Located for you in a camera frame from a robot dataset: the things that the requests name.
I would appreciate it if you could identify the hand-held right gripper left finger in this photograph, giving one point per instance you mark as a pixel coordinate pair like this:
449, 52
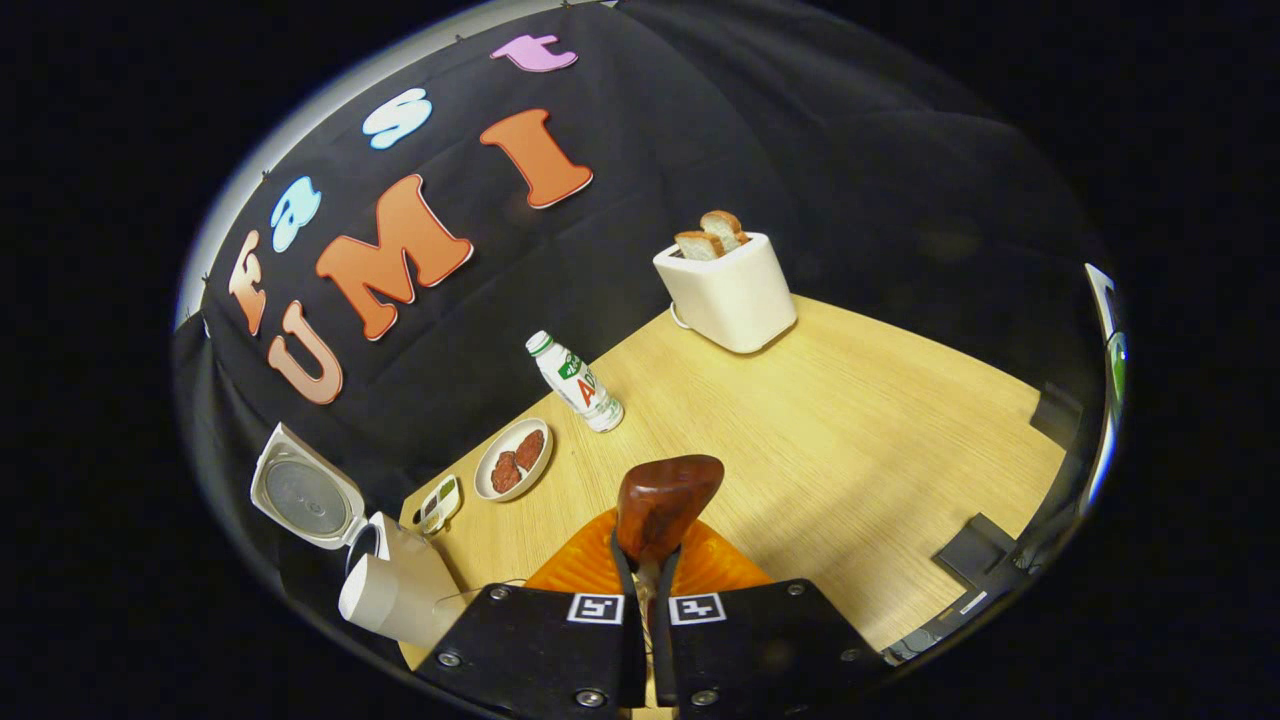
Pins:
625, 620

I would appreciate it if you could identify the cream round plate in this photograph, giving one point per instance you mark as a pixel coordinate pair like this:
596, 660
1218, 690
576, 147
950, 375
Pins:
488, 482

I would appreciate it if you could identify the red meat piece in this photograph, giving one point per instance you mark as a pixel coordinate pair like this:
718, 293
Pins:
530, 450
505, 472

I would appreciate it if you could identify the white toaster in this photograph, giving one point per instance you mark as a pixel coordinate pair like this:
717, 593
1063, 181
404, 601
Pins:
730, 295

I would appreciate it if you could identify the brown wooden spoon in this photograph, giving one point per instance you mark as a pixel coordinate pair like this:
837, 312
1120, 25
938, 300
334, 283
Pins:
665, 505

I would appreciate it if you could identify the white rice cooker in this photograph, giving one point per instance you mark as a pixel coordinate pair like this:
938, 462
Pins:
400, 595

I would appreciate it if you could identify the white drink bottle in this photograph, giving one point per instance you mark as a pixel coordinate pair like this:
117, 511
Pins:
578, 385

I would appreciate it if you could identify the divided dish with beans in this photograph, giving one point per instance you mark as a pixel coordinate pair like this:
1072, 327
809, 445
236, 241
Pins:
440, 503

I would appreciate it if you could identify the black table clamp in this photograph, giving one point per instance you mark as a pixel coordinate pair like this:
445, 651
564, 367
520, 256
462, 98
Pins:
1055, 418
975, 550

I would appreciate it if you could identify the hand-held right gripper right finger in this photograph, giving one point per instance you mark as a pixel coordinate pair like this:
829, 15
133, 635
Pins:
672, 640

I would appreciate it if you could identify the toast bread slice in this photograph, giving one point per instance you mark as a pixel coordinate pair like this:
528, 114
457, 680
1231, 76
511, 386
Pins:
698, 246
724, 226

